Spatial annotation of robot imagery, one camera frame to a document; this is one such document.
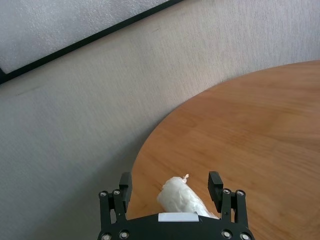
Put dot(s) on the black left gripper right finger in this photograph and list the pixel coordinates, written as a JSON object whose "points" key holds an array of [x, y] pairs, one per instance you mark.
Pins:
{"points": [[216, 192]]}

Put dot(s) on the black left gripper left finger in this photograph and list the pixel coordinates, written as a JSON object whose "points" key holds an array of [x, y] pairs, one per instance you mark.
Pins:
{"points": [[125, 195]]}

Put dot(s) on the white plastic-wrapped sandbag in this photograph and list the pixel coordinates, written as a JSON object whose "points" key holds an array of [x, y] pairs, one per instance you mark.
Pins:
{"points": [[180, 197]]}

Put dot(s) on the black wall rail strip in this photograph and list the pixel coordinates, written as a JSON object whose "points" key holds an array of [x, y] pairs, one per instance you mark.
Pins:
{"points": [[87, 40]]}

